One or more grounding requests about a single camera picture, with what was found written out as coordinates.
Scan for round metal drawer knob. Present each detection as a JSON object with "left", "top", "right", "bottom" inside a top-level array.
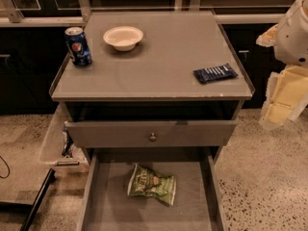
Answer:
[{"left": 149, "top": 133, "right": 157, "bottom": 141}]

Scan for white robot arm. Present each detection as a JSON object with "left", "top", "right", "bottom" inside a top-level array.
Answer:
[{"left": 256, "top": 0, "right": 308, "bottom": 130}]

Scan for grey top drawer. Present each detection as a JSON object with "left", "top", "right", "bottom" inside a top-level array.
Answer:
[{"left": 66, "top": 120, "right": 236, "bottom": 148}]

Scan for black cable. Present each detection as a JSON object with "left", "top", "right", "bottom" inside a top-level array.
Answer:
[{"left": 0, "top": 155, "right": 11, "bottom": 180}]

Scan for green jalapeno chip bag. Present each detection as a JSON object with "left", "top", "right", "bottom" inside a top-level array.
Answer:
[{"left": 127, "top": 164, "right": 176, "bottom": 206}]

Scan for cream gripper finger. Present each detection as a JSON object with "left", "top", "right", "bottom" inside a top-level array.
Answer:
[
  {"left": 256, "top": 24, "right": 278, "bottom": 47},
  {"left": 259, "top": 64, "right": 308, "bottom": 130}
]

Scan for grey drawer cabinet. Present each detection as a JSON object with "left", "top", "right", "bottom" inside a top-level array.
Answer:
[{"left": 51, "top": 12, "right": 254, "bottom": 157}]

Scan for snack bags in bin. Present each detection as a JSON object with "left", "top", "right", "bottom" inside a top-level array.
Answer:
[{"left": 62, "top": 122, "right": 86, "bottom": 161}]

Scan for grey open middle drawer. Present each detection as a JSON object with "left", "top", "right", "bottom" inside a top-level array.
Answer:
[{"left": 76, "top": 152, "right": 227, "bottom": 231}]

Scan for black floor bar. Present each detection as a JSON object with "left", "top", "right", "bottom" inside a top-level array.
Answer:
[{"left": 19, "top": 168, "right": 55, "bottom": 231}]

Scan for dark blue snack bar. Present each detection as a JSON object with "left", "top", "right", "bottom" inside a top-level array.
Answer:
[{"left": 192, "top": 64, "right": 238, "bottom": 84}]

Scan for blue pepsi can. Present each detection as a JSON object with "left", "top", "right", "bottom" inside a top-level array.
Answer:
[{"left": 64, "top": 27, "right": 92, "bottom": 67}]

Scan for dark background cabinets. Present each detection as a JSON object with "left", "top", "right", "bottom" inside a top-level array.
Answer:
[{"left": 0, "top": 0, "right": 295, "bottom": 115}]

